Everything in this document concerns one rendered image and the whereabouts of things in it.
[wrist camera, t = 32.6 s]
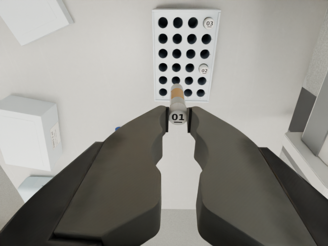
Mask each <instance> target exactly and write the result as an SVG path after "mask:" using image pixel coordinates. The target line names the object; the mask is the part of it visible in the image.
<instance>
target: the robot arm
mask: <svg viewBox="0 0 328 246"><path fill-rule="evenodd" d="M168 123H169V107H167V106H164V105H159V106H157V107H155V108H153V109H151V110H150V111H148V112H146V113H144V114H142V115H140V116H138V117H136V118H135V119H133V120H131V121H129V122H127V123H126V124H124V125H123V126H121V127H120V128H118V129H117V130H116V131H115V132H113V133H112V134H111V135H110V136H109V137H107V138H106V139H105V140H104V141H103V142H94V143H93V144H92V145H91V146H90V147H89V148H87V149H86V150H85V151H84V152H83V153H82V154H80V155H79V156H78V157H77V158H76V159H75V160H73V161H72V162H71V163H70V164H69V165H67V166H66V167H65V168H64V169H63V170H62V171H60V172H59V173H58V174H57V175H56V176H55V177H53V178H52V179H51V180H50V181H49V182H47V183H46V184H45V185H44V186H43V187H42V188H41V189H39V190H38V191H37V192H36V193H35V194H34V195H33V196H32V197H31V198H30V199H29V200H28V201H27V202H26V203H25V204H24V205H23V206H22V207H21V208H20V209H19V210H18V211H17V212H16V213H15V214H14V216H13V217H12V218H11V219H10V220H9V221H8V222H7V224H6V225H5V226H4V227H3V228H2V230H1V231H0V246H140V245H142V244H144V243H145V242H147V241H148V240H150V239H151V238H153V237H154V236H156V235H157V233H158V232H159V230H160V224H161V208H162V184H161V172H160V170H159V169H158V168H157V167H156V165H157V163H158V162H159V160H160V159H161V158H162V157H163V136H164V135H165V133H166V132H168ZM187 133H190V135H191V136H192V137H193V138H194V140H195V149H194V159H195V161H196V162H197V163H198V164H199V166H200V167H201V169H202V172H201V173H200V178H199V185H198V192H197V200H196V216H197V229H198V232H199V234H200V236H201V237H202V238H203V239H204V240H205V241H207V242H208V243H209V244H211V245H212V246H328V199H327V198H326V197H325V196H324V195H322V194H321V193H320V192H319V191H318V190H317V189H315V188H314V187H313V186H312V185H311V184H310V183H308V182H307V181H306V180H305V179H304V178H303V177H301V176H300V175H299V174H298V173H297V172H296V171H294V170H293V169H292V168H291V167H290V166H289V165H287V164H286V163H285V162H284V161H283V160H281V159H280V158H279V157H278V156H277V155H276V154H274V153H273V152H272V151H271V150H270V149H269V148H267V147H259V146H258V145H256V144H255V143H254V142H253V141H252V140H251V139H250V138H249V137H247V136H246V135H245V134H244V133H242V132H241V131H240V130H238V129H237V128H235V127H234V126H232V125H230V124H229V123H227V122H225V121H223V120H222V119H220V118H218V117H216V116H215V115H213V114H211V113H209V112H208V111H206V110H204V109H202V108H200V107H198V106H193V107H188V108H187Z"/></svg>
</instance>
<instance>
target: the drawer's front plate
mask: <svg viewBox="0 0 328 246"><path fill-rule="evenodd" d="M302 135H303V132H287V133H285V134H284V136H283V140H282V145H283V146H284V147H285V149H286V150H287V152H288V153H289V154H290V156H291V157H292V158H293V160H294V161H295V162H296V164H297V165H298V167H299V168H300V169H301V171H302V172H303V174H304V175H305V176H306V178H307V179H308V181H309V182H310V183H311V185H312V186H313V187H314V188H315V189H317V190H318V191H319V192H320V193H321V194H322V195H324V196H325V197H326V198H327V199H328V166H327V165H326V164H325V163H324V162H323V161H322V160H321V158H320V157H319V156H315V155H314V154H313V152H312V151H311V150H310V149H309V148H308V147H307V146H306V144H305V143H304V142H303V141H302Z"/></svg>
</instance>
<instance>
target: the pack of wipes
mask: <svg viewBox="0 0 328 246"><path fill-rule="evenodd" d="M52 178H53V177H34V176H29V177H27V178H26V179H25V180H24V181H23V182H22V183H21V184H20V186H19V187H18V193H19V194H20V196H21V197H22V199H23V201H24V202H25V203H26V202H27V201H28V200H29V199H30V198H31V197H32V196H33V195H34V194H35V193H36V192H37V191H38V190H39V189H41V188H42V187H43V186H44V185H45V184H46V183H47V182H49V181H50V180H51V179H52Z"/></svg>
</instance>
